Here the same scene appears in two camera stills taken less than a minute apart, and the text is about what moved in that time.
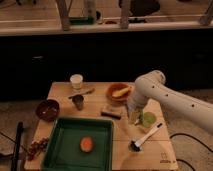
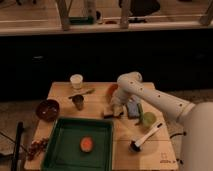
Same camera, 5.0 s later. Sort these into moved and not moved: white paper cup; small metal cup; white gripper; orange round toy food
Moved: white gripper
Not moved: orange round toy food; white paper cup; small metal cup
